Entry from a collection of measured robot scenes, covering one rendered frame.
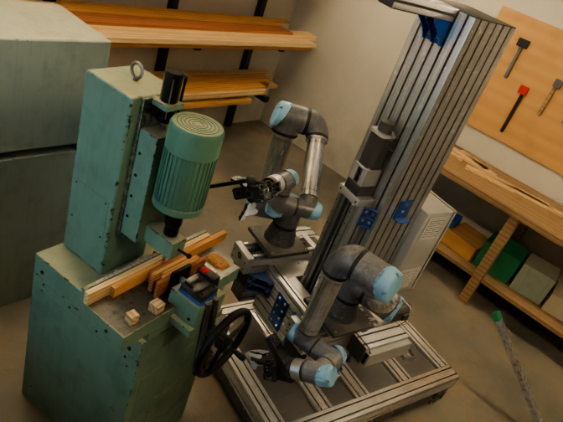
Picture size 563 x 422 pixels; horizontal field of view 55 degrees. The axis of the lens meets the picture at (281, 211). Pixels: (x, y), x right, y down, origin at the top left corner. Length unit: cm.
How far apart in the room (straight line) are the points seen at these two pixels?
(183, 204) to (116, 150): 28
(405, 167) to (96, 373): 141
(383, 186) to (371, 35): 307
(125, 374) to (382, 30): 387
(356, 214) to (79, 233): 108
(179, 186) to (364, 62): 366
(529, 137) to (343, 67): 182
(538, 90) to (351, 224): 260
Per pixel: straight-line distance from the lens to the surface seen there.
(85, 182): 202
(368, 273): 171
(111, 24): 379
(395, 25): 505
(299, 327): 197
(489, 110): 467
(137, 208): 192
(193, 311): 186
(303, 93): 560
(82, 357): 223
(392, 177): 219
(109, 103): 184
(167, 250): 193
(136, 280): 194
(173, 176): 173
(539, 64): 456
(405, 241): 249
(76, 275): 213
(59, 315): 224
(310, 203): 214
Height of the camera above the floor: 220
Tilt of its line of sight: 30 degrees down
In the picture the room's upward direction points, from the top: 20 degrees clockwise
